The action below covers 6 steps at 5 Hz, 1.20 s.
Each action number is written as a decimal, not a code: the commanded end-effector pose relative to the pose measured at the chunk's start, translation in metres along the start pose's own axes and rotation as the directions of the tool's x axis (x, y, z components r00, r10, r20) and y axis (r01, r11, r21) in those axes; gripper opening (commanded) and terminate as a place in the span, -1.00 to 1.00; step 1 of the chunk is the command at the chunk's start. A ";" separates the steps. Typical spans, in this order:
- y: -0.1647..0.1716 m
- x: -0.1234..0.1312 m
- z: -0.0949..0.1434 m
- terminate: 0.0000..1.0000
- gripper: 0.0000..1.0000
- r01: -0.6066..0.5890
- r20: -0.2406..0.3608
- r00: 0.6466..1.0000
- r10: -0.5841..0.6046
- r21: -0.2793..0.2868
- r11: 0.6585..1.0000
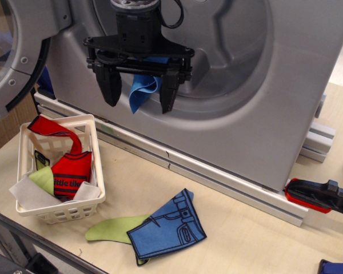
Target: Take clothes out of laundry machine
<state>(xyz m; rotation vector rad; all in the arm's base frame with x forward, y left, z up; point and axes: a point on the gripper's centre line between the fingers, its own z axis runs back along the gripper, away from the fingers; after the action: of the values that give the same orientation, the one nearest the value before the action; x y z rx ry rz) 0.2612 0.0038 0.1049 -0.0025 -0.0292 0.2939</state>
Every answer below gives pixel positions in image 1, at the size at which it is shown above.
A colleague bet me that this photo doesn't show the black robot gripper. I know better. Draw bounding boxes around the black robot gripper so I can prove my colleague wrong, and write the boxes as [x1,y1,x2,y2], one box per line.
[83,1,194,114]

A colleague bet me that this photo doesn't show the blue felt cloth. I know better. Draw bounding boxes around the blue felt cloth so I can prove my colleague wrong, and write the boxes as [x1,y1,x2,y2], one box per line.
[129,74,162,114]

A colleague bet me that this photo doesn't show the grey toy washing machine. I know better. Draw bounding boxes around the grey toy washing machine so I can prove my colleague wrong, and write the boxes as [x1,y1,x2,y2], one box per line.
[47,1,343,191]

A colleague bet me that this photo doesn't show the white plastic laundry basket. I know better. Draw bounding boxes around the white plastic laundry basket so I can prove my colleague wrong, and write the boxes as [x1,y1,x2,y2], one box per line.
[9,114,106,224]

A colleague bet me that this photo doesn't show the grey washing machine door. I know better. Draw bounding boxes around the grey washing machine door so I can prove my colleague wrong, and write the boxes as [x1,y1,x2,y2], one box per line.
[0,1,71,121]

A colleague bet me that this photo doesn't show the red felt shirt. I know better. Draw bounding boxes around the red felt shirt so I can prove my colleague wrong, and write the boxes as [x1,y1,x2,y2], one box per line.
[27,116,92,200]

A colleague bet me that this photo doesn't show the green felt cloth in basket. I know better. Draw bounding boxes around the green felt cloth in basket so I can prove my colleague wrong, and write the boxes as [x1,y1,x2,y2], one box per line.
[29,150,54,196]

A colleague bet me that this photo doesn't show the blue felt jeans shorts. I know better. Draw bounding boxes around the blue felt jeans shorts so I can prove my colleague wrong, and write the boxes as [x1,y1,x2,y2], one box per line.
[127,188,207,261]

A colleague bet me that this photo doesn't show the green felt cloth on table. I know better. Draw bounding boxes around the green felt cloth on table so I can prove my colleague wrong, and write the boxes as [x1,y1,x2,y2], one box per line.
[85,213,152,267]

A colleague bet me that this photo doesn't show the white felt cloth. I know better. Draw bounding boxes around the white felt cloth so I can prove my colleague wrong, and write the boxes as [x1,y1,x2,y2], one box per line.
[9,176,101,210]

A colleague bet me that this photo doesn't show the red black clamp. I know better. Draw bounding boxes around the red black clamp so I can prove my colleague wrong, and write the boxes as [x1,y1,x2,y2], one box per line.
[285,178,343,214]

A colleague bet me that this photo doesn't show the blue black clamp corner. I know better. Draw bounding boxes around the blue black clamp corner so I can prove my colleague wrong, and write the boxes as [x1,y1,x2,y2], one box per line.
[317,259,343,274]

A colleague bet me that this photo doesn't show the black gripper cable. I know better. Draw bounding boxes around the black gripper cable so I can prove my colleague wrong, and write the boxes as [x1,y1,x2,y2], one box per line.
[157,0,185,30]

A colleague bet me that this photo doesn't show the white aluminium rail base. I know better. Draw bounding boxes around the white aluminium rail base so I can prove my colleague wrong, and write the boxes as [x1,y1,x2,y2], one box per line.
[34,92,336,227]

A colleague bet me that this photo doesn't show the metal table frame bar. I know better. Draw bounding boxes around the metal table frame bar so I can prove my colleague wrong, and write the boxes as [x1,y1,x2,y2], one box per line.
[0,213,105,273]

